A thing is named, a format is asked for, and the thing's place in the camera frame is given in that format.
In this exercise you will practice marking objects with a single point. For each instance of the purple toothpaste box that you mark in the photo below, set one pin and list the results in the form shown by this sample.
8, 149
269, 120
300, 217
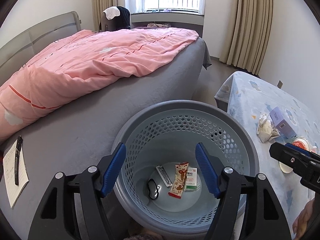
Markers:
282, 123

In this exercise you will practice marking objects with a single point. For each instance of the pink duvet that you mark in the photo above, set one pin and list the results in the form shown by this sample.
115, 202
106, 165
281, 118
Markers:
80, 64

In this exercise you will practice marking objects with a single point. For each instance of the white notepad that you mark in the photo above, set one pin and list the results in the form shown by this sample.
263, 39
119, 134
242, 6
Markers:
13, 190

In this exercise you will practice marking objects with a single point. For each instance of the paper cup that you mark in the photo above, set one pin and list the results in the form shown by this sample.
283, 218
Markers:
298, 148

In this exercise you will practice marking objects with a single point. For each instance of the dark chair with clothes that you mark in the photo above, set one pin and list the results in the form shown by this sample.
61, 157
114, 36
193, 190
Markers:
118, 23

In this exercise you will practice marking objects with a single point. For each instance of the green white medicine box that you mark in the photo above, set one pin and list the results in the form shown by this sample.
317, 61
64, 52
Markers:
191, 179

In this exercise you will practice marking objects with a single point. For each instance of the person's right hand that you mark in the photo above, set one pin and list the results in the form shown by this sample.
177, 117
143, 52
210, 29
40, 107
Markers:
301, 222

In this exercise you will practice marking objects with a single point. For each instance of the white blister strip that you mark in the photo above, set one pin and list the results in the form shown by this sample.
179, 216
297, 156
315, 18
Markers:
164, 176

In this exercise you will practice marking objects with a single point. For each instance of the white cloth on chair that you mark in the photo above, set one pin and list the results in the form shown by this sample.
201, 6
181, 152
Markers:
111, 12

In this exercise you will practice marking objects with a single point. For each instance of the black small object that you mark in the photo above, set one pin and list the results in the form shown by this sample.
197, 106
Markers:
152, 188

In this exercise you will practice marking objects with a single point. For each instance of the wall socket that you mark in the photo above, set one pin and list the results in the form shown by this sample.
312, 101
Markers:
280, 84

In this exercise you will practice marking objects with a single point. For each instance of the grey bed mattress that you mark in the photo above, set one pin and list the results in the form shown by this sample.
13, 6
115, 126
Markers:
80, 133

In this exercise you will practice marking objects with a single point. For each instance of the red snack wrapper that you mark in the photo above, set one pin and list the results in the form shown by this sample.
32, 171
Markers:
180, 176

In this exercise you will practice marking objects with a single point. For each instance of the crumpled beige paper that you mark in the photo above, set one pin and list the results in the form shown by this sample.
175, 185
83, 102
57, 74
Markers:
266, 129

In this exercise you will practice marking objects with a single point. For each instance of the black marker pen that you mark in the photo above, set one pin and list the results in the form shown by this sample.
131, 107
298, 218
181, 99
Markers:
18, 148

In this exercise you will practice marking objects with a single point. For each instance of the right beige curtain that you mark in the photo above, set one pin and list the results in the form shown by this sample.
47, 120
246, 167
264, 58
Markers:
247, 34

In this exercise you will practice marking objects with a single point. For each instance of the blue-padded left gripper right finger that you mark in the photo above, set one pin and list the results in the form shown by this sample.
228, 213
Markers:
264, 217

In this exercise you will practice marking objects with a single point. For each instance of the grey perforated trash basket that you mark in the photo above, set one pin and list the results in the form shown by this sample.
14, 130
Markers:
160, 184

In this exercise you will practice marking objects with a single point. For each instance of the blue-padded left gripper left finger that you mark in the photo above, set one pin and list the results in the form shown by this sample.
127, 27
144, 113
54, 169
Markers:
55, 217

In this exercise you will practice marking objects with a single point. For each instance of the grey headboard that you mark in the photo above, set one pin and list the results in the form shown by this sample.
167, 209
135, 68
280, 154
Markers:
27, 44

